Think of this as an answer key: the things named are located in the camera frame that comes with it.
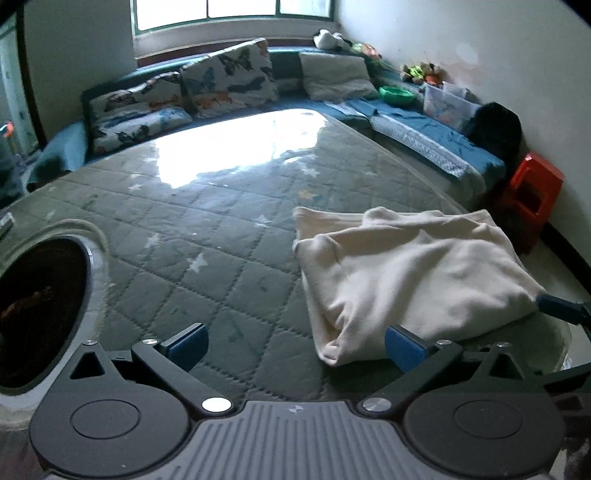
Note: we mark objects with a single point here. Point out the white pillow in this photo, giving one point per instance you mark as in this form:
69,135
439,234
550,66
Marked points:
337,76

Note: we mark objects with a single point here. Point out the large butterfly print pillow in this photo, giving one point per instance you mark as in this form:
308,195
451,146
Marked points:
231,78

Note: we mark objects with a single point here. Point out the red plastic stool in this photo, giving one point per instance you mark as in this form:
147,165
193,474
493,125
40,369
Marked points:
535,184

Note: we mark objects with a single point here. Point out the green plush toy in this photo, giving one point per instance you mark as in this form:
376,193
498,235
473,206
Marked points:
418,73

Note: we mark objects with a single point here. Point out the cream sweatshirt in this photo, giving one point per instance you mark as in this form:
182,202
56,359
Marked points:
406,277

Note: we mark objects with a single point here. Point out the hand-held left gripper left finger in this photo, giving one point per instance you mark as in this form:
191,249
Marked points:
187,346

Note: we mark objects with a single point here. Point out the panda plush toy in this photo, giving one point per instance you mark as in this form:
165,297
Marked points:
325,39

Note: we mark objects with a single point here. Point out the brown plush toy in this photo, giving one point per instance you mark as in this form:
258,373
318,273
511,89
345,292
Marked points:
435,71

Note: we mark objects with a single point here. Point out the window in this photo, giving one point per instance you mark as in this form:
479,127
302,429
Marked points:
231,11

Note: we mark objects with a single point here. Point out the dark door frame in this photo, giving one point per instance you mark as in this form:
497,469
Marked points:
28,69

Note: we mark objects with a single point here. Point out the black bag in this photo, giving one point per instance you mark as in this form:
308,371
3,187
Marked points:
496,129

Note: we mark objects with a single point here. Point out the green bowl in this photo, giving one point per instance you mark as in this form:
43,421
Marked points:
397,94

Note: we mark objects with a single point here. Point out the blue corner sofa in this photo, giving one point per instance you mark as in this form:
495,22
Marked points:
415,121

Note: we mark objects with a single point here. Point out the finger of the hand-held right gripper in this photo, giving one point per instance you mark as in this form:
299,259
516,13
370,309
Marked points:
551,303
572,374

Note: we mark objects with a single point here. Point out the grey quilted star table cover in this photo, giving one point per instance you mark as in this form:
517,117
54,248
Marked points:
207,240

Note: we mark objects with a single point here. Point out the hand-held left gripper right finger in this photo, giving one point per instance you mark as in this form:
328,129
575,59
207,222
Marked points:
404,348

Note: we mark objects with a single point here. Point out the clear plastic storage box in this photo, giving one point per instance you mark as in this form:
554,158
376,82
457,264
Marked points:
448,106

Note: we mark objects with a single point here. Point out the colourful plush toy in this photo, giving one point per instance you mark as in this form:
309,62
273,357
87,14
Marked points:
364,49

